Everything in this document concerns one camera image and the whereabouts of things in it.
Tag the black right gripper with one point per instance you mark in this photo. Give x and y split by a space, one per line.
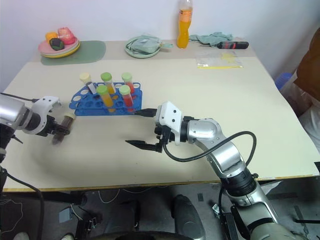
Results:
165 135

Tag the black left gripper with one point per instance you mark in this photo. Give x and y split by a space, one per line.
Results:
50 124

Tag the dark tube with cream cap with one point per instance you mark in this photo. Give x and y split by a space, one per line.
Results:
67 122
87 81

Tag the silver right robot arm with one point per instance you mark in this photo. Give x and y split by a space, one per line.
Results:
225 152

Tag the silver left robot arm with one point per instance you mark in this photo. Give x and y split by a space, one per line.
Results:
10 110

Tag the blue test tube rack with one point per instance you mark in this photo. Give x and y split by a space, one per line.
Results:
82 103

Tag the red tube with green cap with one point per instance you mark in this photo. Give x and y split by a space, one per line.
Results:
127 98
128 80

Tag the yellow tube with green cap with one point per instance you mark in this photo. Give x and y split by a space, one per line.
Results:
106 98
108 81

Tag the light green plate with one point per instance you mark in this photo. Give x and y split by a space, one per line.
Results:
140 55

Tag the yellow plate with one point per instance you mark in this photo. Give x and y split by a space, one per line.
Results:
71 52

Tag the pink plate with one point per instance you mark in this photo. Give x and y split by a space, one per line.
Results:
45 48

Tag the green table mat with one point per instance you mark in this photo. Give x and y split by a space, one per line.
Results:
92 51

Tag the black and green toy ball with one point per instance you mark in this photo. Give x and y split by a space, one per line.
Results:
56 44

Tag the clear plastic bag with cloth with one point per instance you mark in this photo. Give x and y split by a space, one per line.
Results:
145 43

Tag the pink toy cake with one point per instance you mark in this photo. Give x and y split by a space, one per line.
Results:
67 35

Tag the orange toy food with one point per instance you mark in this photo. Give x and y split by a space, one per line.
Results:
51 35

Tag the dark rounded shape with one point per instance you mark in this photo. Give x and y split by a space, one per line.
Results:
187 217

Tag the clear zip bag yellow strip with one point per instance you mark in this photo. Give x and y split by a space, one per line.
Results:
217 61

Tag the orange drink bottle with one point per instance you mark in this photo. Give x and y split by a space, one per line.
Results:
184 30

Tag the light green cloth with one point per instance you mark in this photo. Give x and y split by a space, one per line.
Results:
212 37

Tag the black and red screwdriver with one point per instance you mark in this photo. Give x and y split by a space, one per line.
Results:
232 45

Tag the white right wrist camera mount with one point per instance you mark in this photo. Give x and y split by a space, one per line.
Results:
170 113

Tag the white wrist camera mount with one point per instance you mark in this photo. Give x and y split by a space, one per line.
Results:
43 103
170 113

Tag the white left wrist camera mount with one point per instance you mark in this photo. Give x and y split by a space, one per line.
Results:
43 103

